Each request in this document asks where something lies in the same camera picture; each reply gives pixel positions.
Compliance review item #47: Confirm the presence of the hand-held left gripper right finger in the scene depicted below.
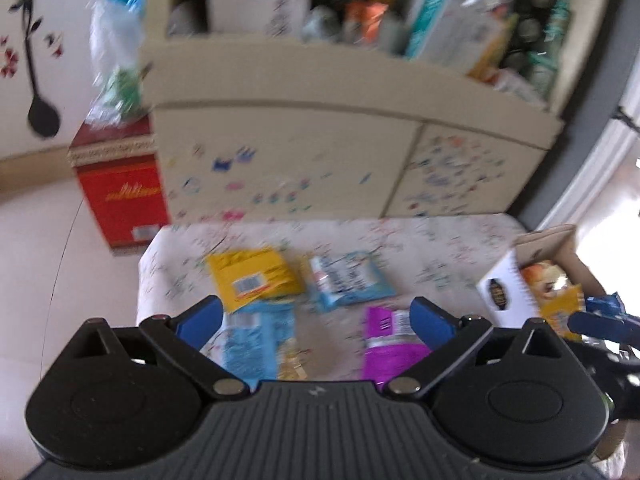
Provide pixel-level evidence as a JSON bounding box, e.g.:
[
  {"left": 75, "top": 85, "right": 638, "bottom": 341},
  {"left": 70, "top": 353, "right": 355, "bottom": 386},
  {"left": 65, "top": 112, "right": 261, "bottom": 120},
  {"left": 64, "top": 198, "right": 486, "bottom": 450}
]
[{"left": 384, "top": 296, "right": 566, "bottom": 396}]

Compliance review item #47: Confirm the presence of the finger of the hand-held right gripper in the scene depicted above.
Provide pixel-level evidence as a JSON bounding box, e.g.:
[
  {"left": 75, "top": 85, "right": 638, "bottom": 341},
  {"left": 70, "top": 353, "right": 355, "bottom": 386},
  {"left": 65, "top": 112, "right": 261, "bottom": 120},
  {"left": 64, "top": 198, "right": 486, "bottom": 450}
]
[
  {"left": 575, "top": 342, "right": 640, "bottom": 418},
  {"left": 567, "top": 310, "right": 640, "bottom": 348}
]

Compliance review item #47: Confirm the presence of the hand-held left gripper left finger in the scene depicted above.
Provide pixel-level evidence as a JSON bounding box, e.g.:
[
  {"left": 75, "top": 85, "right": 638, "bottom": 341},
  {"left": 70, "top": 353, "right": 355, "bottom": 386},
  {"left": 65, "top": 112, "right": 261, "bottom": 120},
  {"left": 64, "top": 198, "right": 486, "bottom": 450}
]
[{"left": 65, "top": 295, "right": 249, "bottom": 400}]

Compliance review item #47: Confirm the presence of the purple snack packet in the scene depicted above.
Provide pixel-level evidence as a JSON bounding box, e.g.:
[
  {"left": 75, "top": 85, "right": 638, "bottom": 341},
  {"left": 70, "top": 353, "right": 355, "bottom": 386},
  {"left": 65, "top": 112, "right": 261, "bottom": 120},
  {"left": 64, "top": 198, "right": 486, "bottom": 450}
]
[{"left": 362, "top": 305, "right": 431, "bottom": 388}]

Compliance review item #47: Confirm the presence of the yellow snack packet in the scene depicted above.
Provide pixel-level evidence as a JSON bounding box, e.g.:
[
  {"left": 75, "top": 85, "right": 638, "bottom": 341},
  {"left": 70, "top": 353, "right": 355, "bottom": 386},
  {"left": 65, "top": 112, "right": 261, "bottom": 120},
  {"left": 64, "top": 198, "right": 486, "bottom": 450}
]
[
  {"left": 206, "top": 246, "right": 305, "bottom": 313},
  {"left": 539, "top": 284, "right": 587, "bottom": 343}
]

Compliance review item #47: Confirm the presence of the printed white tablecloth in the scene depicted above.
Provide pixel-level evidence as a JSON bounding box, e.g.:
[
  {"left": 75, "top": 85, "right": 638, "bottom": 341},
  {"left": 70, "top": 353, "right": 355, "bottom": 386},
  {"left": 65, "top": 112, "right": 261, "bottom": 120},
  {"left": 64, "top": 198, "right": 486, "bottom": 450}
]
[{"left": 136, "top": 212, "right": 551, "bottom": 386}]

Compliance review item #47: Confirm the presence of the light blue white snack packet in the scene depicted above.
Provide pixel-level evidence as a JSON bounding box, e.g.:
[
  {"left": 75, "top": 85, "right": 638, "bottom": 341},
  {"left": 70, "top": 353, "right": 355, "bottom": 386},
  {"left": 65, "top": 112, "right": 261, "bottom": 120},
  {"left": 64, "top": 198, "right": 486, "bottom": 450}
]
[{"left": 307, "top": 251, "right": 397, "bottom": 313}]

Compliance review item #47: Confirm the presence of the red cardboard box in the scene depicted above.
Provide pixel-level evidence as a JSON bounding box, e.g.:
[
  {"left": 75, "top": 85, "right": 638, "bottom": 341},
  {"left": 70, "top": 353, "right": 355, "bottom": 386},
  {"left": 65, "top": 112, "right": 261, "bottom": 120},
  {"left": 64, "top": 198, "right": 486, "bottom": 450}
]
[{"left": 67, "top": 117, "right": 171, "bottom": 256}]

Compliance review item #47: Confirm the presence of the cream cabinet with stickers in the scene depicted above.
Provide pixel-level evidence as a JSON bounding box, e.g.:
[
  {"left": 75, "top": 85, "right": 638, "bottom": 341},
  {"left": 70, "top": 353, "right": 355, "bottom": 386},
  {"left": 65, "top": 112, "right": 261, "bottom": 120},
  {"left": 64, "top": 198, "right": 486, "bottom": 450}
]
[{"left": 140, "top": 0, "right": 618, "bottom": 221}]

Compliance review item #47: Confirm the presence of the flat white paper box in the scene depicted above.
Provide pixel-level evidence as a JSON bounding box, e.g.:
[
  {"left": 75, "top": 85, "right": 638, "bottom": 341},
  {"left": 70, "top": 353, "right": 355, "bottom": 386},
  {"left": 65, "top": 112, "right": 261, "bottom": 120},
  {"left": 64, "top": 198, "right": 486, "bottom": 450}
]
[{"left": 492, "top": 67, "right": 546, "bottom": 106}]

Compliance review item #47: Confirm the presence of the clear plastic bag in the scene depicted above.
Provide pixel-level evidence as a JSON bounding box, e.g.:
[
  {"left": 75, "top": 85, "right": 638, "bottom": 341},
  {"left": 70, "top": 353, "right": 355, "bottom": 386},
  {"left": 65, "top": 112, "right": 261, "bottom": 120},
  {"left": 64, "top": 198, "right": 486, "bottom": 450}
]
[{"left": 87, "top": 0, "right": 151, "bottom": 128}]

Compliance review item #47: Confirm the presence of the yellow carton box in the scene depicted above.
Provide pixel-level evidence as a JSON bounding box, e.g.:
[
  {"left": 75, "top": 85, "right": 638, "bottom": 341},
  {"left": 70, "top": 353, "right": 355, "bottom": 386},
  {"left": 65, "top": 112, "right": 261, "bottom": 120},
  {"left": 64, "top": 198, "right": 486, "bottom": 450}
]
[{"left": 467, "top": 15, "right": 521, "bottom": 81}]

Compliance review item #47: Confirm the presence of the green label bottle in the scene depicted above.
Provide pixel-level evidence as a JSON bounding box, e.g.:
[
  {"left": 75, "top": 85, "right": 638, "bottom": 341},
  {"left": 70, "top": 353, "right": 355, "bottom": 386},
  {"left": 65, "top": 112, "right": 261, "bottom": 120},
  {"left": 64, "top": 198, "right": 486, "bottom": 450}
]
[{"left": 527, "top": 0, "right": 571, "bottom": 98}]

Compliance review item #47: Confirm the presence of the white carton box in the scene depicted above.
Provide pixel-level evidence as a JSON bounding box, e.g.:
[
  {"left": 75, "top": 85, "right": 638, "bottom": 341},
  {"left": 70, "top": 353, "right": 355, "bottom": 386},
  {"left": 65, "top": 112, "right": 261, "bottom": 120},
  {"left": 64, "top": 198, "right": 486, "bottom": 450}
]
[{"left": 405, "top": 0, "right": 506, "bottom": 73}]

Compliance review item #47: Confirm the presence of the orange white pouch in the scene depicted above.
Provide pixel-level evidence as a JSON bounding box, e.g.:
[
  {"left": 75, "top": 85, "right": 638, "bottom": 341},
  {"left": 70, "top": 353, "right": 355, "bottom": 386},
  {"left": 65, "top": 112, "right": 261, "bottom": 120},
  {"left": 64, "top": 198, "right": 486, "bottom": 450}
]
[{"left": 345, "top": 0, "right": 388, "bottom": 43}]

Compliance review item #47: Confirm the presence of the white plastic bag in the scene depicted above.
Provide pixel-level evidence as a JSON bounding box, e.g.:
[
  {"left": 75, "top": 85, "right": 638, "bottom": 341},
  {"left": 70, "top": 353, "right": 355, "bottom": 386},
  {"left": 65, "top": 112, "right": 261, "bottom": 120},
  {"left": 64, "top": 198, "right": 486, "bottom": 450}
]
[{"left": 302, "top": 5, "right": 346, "bottom": 43}]

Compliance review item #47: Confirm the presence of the plain white box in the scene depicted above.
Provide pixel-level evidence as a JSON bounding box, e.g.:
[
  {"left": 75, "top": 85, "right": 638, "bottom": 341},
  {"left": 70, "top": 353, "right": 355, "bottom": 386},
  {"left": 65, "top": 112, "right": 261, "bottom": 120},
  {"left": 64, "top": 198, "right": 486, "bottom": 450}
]
[{"left": 207, "top": 0, "right": 308, "bottom": 38}]

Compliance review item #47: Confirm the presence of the black branch wall sticker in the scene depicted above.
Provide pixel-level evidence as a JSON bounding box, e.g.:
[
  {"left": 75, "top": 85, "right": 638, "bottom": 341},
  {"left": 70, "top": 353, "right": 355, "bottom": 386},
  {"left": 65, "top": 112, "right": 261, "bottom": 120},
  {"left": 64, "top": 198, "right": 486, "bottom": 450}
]
[{"left": 0, "top": 0, "right": 63, "bottom": 138}]

